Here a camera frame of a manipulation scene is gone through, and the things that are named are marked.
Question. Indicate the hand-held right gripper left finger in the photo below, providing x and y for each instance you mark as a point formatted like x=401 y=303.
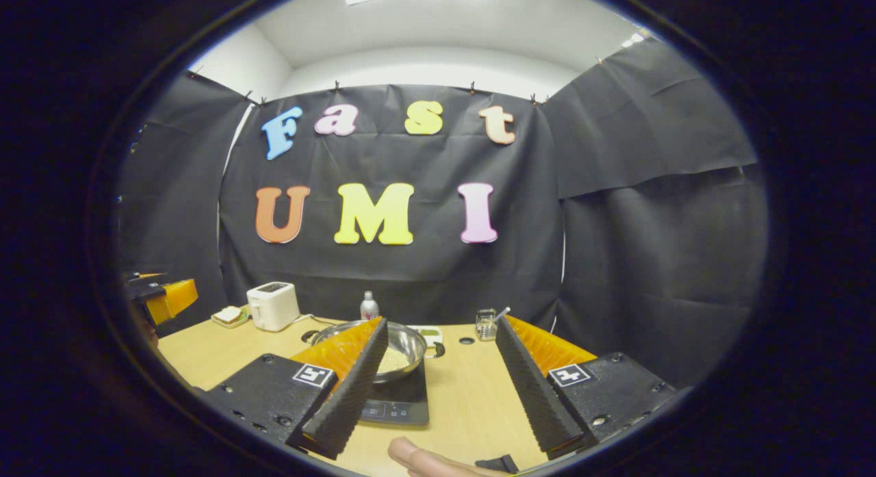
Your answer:
x=345 y=395

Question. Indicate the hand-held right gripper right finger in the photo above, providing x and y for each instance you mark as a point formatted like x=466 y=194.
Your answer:
x=530 y=388

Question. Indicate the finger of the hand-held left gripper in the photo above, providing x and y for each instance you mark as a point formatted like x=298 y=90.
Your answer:
x=174 y=300

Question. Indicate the black induction cooktop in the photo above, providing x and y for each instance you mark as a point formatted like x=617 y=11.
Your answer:
x=400 y=402

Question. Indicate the pile of yellow beans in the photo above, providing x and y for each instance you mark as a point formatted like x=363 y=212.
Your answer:
x=393 y=361

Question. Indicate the stainless steel pot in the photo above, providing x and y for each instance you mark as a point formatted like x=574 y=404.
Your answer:
x=404 y=340

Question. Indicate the bread slice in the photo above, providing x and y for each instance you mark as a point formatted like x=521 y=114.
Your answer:
x=228 y=313

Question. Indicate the small green plate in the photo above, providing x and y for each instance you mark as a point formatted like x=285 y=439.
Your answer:
x=236 y=321

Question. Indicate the metal spoon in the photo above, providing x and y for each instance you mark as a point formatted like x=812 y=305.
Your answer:
x=503 y=313

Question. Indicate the silver drink bottle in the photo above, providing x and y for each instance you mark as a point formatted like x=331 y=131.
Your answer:
x=369 y=307

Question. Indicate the white toaster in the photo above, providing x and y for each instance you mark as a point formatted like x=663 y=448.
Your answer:
x=272 y=309

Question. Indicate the white divided snack plate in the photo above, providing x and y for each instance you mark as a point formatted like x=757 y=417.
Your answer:
x=431 y=333

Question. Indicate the black backdrop cloth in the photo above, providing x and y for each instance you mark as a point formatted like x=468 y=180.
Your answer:
x=445 y=278

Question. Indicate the small ceiling light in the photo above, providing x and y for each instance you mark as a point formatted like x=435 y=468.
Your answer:
x=633 y=40

